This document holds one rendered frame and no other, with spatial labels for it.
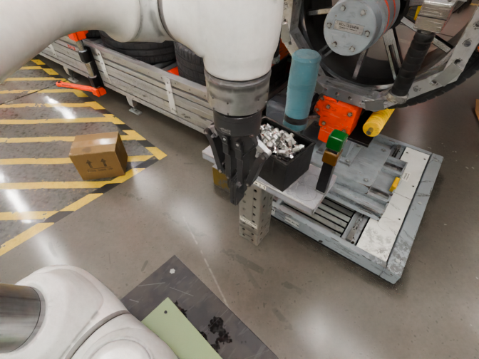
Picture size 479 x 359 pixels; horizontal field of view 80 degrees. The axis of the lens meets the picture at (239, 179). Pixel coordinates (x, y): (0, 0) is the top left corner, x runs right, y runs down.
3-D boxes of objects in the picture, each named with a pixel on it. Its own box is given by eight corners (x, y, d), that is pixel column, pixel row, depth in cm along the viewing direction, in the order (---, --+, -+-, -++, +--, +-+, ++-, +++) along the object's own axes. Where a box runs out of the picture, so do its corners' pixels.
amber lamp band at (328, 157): (340, 159, 78) (343, 148, 75) (334, 167, 76) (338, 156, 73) (326, 154, 80) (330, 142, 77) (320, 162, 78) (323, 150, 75)
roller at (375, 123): (398, 105, 113) (404, 91, 109) (373, 142, 97) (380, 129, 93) (383, 100, 116) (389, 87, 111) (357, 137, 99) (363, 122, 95)
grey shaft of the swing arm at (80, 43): (107, 95, 201) (78, 17, 164) (101, 98, 198) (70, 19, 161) (100, 91, 204) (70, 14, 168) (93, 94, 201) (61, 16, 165)
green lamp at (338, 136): (345, 145, 75) (349, 133, 72) (338, 153, 72) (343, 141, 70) (331, 139, 76) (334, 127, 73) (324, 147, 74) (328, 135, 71)
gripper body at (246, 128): (199, 105, 42) (204, 151, 49) (248, 125, 39) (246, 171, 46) (228, 82, 46) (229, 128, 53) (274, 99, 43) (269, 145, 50)
